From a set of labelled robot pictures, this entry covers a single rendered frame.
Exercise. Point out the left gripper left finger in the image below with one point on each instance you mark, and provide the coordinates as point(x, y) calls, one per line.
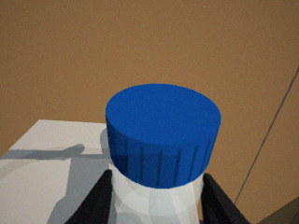
point(97, 201)

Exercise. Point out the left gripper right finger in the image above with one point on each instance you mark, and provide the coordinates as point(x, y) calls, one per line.
point(217, 208)

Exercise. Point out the white bottle with blue cap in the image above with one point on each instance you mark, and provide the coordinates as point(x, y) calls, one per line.
point(160, 140)

